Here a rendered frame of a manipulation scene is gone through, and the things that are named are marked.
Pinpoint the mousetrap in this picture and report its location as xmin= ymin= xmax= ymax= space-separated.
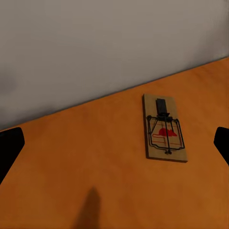
xmin=143 ymin=93 xmax=188 ymax=163

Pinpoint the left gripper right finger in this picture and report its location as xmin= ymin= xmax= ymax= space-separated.
xmin=214 ymin=127 xmax=229 ymax=165

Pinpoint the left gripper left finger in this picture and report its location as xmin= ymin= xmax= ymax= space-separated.
xmin=0 ymin=127 xmax=25 ymax=184

